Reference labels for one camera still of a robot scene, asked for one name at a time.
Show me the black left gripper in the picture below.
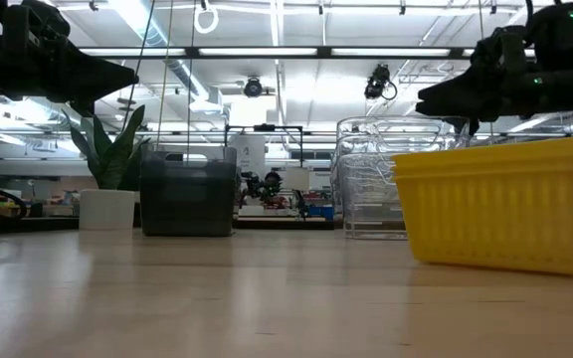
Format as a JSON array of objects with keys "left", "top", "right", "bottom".
[{"left": 0, "top": 2, "right": 140, "bottom": 116}]

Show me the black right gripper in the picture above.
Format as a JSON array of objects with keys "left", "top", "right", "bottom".
[{"left": 417, "top": 27, "right": 566, "bottom": 135}]

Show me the yellow plastic basket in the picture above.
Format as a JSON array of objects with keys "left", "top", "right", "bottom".
[
  {"left": 394, "top": 171, "right": 573, "bottom": 276},
  {"left": 393, "top": 161, "right": 573, "bottom": 176},
  {"left": 390, "top": 136, "right": 573, "bottom": 165}
]

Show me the green snake plant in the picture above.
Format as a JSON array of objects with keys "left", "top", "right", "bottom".
[{"left": 62, "top": 103, "right": 152, "bottom": 192}]

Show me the white plant pot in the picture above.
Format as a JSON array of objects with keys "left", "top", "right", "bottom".
[{"left": 78, "top": 188, "right": 136, "bottom": 232}]

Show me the thin black hanging cable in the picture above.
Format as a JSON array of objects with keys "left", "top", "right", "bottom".
[{"left": 120, "top": 0, "right": 157, "bottom": 131}]

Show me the black hanging camera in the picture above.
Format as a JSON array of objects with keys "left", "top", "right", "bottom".
[{"left": 363, "top": 63, "right": 398, "bottom": 101}]

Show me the white cable ring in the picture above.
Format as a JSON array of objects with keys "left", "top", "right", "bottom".
[{"left": 193, "top": 0, "right": 220, "bottom": 35}]

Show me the black overhead frame beam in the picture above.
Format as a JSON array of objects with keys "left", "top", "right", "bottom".
[{"left": 78, "top": 45, "right": 477, "bottom": 61}]

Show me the round black overhead camera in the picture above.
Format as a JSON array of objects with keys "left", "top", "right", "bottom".
[{"left": 243, "top": 76, "right": 265, "bottom": 98}]

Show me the black background frame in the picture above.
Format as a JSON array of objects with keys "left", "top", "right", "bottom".
[{"left": 225, "top": 123, "right": 304, "bottom": 156}]

